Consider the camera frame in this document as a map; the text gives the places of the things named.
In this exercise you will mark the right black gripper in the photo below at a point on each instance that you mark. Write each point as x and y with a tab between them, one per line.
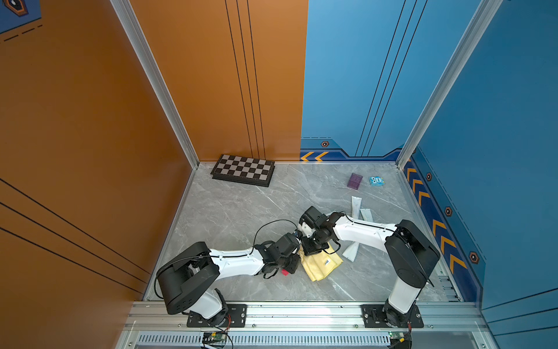
307	250

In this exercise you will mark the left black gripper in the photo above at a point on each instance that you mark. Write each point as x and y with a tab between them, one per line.
293	269

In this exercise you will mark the yellow microfibre cloth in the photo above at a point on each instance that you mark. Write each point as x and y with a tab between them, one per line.
319	266

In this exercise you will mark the purple cap toothpaste tube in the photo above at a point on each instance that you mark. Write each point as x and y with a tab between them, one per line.
350	253

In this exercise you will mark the dark blue cap tube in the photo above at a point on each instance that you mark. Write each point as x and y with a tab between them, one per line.
366	215

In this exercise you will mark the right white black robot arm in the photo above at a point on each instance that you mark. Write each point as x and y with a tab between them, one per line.
411	253

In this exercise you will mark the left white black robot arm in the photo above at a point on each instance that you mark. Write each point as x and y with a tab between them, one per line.
186	281

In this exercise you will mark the purple cube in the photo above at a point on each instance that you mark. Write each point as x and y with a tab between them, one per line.
354	181

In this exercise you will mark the black white chessboard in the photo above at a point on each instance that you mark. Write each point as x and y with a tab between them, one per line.
244	170

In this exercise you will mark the left green circuit board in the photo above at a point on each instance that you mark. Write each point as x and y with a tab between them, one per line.
214	339

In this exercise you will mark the green circuit board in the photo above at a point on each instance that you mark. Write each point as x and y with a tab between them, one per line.
400	340
214	339

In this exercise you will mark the right green circuit board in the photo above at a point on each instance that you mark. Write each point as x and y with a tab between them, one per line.
400	340

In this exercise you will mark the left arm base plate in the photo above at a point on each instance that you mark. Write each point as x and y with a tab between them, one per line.
234	316

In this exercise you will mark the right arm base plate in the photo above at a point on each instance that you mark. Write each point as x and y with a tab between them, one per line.
385	316

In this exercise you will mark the aluminium front rail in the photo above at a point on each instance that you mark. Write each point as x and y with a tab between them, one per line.
315	317

